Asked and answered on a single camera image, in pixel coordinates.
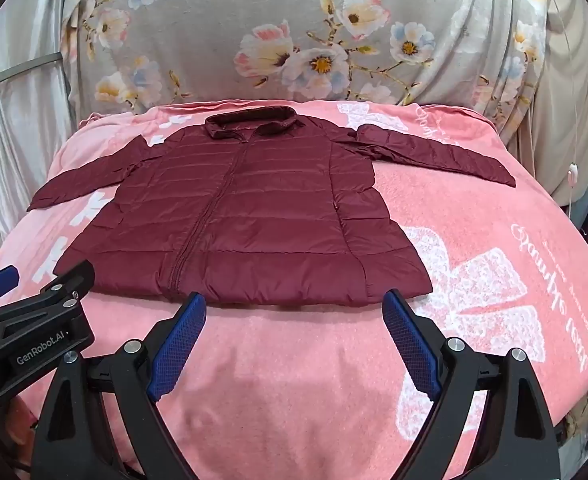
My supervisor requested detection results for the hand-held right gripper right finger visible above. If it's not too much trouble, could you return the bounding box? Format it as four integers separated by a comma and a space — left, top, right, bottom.
381, 288, 561, 480

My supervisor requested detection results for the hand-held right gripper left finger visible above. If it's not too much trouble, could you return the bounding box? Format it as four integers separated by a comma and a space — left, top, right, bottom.
31, 291, 209, 480

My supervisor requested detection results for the maroon puffer jacket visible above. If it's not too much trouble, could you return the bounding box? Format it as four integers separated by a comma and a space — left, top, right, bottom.
26, 106, 517, 307

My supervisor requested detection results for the pink printed blanket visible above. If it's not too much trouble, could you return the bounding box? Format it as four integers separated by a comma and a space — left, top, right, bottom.
0, 97, 588, 480

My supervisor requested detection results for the white satin curtain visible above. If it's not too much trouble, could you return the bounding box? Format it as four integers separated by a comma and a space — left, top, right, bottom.
0, 0, 94, 261

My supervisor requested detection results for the beige curtain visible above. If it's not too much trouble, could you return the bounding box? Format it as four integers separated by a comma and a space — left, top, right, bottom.
524, 0, 588, 211

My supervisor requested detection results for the grey floral bed sheet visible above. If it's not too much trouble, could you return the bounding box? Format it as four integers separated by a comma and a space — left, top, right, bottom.
61, 0, 550, 121

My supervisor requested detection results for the grey curtain strap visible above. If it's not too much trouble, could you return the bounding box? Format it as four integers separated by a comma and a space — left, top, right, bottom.
0, 51, 64, 92

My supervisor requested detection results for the white cable with switch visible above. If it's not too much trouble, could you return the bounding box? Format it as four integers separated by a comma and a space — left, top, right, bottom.
544, 0, 587, 216

